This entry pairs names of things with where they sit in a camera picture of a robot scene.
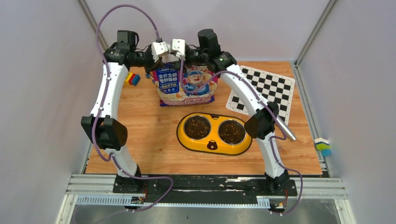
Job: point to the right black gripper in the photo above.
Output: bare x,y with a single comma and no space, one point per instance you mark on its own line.
187,65

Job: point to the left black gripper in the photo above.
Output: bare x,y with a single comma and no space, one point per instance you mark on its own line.
153,66

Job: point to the colourful pet food bag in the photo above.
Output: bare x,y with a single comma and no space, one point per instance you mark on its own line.
197,85

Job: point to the yellow double pet bowl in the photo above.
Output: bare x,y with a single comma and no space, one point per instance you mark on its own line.
206,146

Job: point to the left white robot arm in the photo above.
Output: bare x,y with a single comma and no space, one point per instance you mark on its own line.
106,133

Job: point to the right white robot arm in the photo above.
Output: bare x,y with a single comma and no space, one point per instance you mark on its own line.
263,114

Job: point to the brown pet food kibble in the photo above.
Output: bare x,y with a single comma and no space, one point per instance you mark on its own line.
228,131

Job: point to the white small box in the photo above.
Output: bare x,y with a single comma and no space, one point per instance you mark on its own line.
169,58

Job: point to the yellow blue red toy block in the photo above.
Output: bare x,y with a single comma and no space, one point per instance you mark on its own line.
132,79

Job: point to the black white checkerboard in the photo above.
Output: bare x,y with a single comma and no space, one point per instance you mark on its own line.
274,87

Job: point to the silver metal cylinder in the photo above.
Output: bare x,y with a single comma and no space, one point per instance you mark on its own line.
285,129

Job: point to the stacked coloured blocks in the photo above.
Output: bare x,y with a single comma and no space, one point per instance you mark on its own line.
322,145

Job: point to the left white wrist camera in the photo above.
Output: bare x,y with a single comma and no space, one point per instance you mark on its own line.
159,49

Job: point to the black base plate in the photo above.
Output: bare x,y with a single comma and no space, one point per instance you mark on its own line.
204,189

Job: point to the aluminium rail frame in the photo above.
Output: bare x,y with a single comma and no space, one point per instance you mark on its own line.
89,200

